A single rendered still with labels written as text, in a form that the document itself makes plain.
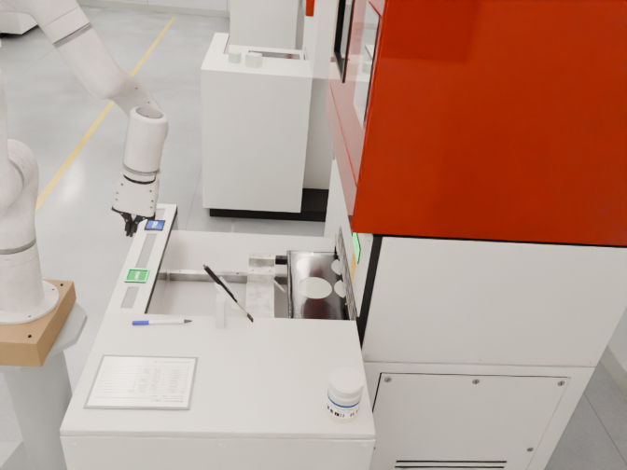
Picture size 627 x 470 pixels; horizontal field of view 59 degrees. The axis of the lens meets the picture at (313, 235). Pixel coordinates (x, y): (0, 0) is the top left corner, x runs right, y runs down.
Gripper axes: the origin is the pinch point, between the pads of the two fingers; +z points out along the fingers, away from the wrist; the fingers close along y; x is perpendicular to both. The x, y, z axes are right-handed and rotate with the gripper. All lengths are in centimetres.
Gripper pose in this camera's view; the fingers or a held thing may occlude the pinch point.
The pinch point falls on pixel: (131, 228)
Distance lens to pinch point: 148.4
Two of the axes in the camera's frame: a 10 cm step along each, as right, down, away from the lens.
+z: -2.9, 8.1, 5.0
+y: -9.5, -2.2, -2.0
